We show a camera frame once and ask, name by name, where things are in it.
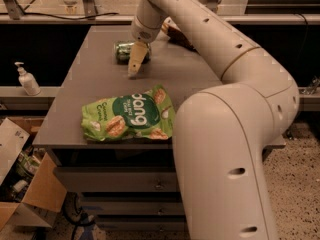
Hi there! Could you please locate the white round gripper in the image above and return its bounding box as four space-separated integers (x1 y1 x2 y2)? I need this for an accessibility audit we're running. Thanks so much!
128 15 163 78

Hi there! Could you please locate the green soda can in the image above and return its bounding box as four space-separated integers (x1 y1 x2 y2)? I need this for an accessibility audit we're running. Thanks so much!
114 40 152 65

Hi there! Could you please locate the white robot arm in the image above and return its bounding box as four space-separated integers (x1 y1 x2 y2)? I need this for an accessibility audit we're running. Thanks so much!
132 0 299 240

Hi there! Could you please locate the brown crumpled snack bag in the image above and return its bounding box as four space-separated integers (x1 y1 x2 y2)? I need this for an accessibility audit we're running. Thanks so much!
161 17 195 51

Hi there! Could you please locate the green dang chips bag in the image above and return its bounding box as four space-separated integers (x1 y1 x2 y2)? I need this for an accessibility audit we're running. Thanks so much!
81 85 175 142

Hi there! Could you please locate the white pump lotion bottle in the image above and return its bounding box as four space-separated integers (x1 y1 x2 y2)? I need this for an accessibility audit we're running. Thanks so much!
15 62 41 96

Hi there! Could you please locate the grey drawer cabinet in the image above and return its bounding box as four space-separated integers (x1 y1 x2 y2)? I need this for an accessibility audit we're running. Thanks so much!
32 24 287 233

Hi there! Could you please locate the open cardboard box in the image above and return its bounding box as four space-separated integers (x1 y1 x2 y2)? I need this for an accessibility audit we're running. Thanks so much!
0 117 67 229

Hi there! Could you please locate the black cable on ledge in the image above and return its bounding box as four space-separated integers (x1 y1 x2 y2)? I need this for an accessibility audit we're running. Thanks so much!
0 11 120 21

